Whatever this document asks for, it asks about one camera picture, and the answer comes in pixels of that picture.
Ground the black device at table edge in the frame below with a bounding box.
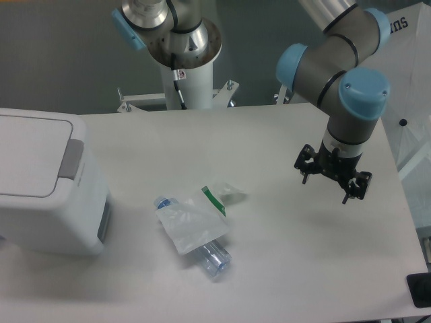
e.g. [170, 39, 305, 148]
[406, 273, 430, 308]

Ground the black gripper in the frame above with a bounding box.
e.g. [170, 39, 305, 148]
[294, 141, 372, 205]

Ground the clear plastic water bottle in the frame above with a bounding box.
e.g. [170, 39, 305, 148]
[154, 196, 232, 277]

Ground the white metal mounting bracket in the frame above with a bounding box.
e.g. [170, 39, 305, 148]
[117, 79, 240, 113]

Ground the crumpled clear plastic wrapper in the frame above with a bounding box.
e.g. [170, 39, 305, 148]
[211, 182, 247, 206]

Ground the white trash can lid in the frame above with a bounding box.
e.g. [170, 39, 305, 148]
[1, 108, 88, 198]

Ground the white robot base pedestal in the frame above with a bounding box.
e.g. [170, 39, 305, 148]
[148, 18, 222, 110]

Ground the clear plastic zip bag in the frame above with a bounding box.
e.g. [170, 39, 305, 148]
[154, 182, 236, 255]

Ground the white trash can body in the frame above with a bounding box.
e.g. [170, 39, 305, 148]
[1, 123, 110, 255]

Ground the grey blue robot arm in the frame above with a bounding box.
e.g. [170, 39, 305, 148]
[111, 1, 391, 200]

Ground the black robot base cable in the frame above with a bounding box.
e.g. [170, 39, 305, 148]
[170, 52, 188, 110]

